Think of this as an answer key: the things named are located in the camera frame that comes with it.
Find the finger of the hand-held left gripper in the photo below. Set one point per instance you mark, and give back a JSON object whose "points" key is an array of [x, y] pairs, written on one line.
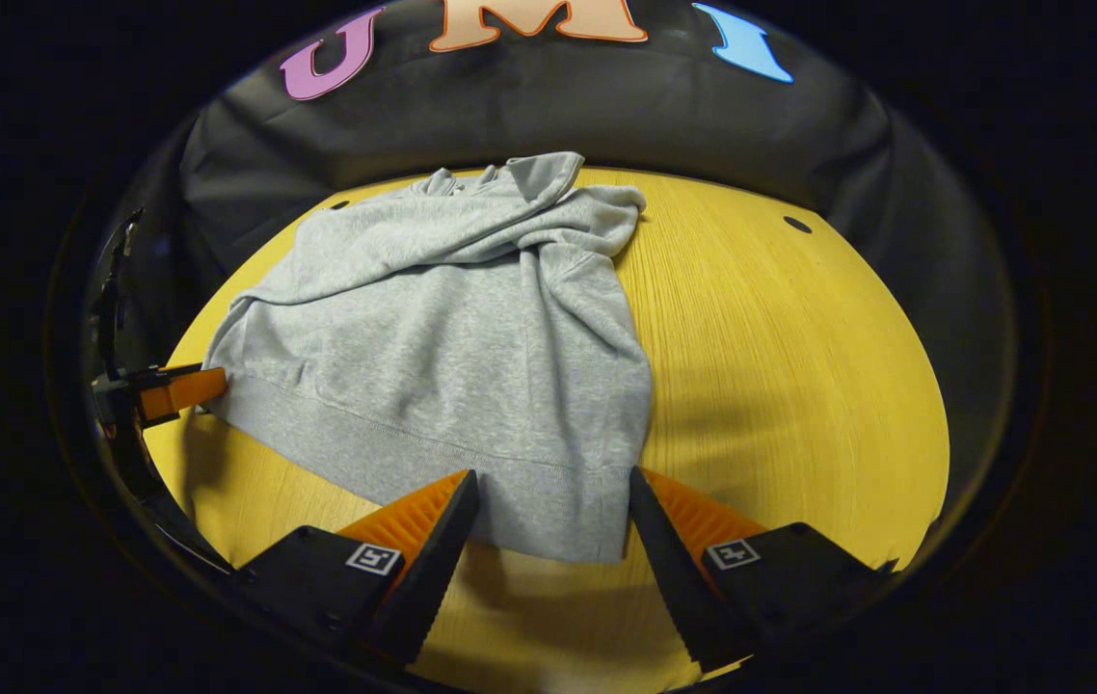
{"points": [[182, 390]]}

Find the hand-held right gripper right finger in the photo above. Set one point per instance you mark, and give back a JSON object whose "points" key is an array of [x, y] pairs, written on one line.
{"points": [[679, 569]]}

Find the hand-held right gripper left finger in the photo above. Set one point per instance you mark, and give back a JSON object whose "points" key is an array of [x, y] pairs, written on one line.
{"points": [[433, 569]]}

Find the grey sweatshirt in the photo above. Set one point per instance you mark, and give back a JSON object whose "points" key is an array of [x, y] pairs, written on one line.
{"points": [[452, 366]]}

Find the black backdrop cloth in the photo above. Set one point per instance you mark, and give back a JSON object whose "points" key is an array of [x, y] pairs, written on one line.
{"points": [[606, 116]]}

